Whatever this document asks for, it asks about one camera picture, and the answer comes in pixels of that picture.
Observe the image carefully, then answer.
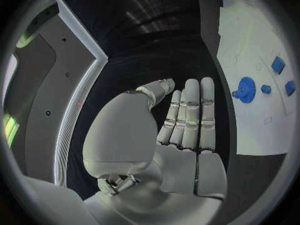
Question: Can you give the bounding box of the white task board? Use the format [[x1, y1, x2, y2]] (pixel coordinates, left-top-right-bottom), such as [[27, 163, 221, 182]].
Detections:
[[215, 0, 297, 156]]

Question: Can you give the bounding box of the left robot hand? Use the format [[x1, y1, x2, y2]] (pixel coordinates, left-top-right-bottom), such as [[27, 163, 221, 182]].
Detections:
[[81, 76, 229, 225]]

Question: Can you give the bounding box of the blue square block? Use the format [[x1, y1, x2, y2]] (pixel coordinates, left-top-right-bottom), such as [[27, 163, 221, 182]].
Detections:
[[270, 55, 287, 75]]

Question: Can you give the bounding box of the blue gear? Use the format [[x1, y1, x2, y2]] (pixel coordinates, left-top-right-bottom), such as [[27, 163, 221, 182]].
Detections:
[[231, 76, 257, 104]]

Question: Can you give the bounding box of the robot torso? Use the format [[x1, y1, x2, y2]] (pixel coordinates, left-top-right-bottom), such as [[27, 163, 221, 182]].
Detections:
[[1, 0, 110, 189]]

